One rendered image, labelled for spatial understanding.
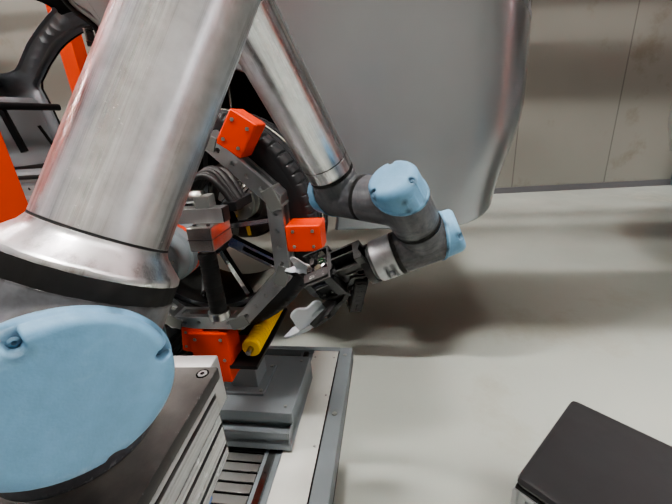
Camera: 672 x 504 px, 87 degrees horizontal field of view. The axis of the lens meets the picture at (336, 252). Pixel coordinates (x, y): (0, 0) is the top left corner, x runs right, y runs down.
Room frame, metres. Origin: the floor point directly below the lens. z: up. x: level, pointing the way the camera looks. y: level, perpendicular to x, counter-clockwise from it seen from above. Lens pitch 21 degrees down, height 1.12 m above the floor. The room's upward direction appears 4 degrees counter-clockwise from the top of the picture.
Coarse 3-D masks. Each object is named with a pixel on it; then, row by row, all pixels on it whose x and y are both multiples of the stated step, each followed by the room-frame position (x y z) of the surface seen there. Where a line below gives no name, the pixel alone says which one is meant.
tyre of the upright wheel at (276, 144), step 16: (224, 112) 0.98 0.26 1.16; (272, 128) 1.08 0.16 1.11; (272, 144) 0.94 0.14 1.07; (256, 160) 0.94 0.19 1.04; (272, 160) 0.93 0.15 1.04; (288, 160) 0.94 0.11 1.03; (272, 176) 0.93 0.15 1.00; (288, 176) 0.93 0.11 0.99; (304, 176) 0.98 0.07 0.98; (288, 192) 0.93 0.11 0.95; (304, 192) 0.93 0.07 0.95; (304, 208) 0.92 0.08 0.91; (288, 288) 0.93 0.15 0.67; (192, 304) 0.99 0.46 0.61; (272, 304) 0.94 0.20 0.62; (288, 304) 0.94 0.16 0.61; (256, 320) 0.95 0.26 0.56
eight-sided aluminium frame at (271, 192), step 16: (208, 144) 0.87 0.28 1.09; (224, 160) 0.86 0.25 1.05; (240, 160) 0.86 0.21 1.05; (240, 176) 0.86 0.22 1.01; (256, 176) 0.85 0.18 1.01; (256, 192) 0.85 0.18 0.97; (272, 192) 0.84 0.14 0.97; (272, 208) 0.84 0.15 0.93; (288, 208) 0.90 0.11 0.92; (272, 224) 0.85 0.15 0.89; (272, 240) 0.85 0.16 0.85; (288, 256) 0.85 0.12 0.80; (272, 288) 0.85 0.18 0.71; (176, 304) 0.95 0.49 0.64; (256, 304) 0.88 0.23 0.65; (176, 320) 0.90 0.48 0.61; (192, 320) 0.89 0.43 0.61; (208, 320) 0.89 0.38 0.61; (224, 320) 0.88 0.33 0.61; (240, 320) 0.87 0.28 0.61
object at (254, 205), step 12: (216, 192) 1.42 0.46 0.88; (252, 192) 1.36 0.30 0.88; (252, 204) 1.35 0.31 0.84; (264, 204) 1.39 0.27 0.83; (240, 216) 1.36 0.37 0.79; (252, 216) 1.39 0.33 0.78; (264, 216) 1.39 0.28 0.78; (240, 228) 1.40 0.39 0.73; (252, 228) 1.40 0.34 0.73; (264, 228) 1.39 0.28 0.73
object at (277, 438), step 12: (300, 408) 1.02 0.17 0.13; (228, 420) 0.97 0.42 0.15; (240, 420) 0.96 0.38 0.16; (228, 432) 0.91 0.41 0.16; (240, 432) 0.90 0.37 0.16; (252, 432) 0.90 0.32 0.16; (264, 432) 0.89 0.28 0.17; (276, 432) 0.89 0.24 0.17; (288, 432) 0.88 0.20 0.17; (228, 444) 0.91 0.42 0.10; (240, 444) 0.91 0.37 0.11; (252, 444) 0.90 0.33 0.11; (264, 444) 0.89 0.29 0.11; (276, 444) 0.88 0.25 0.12; (288, 444) 0.88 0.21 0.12
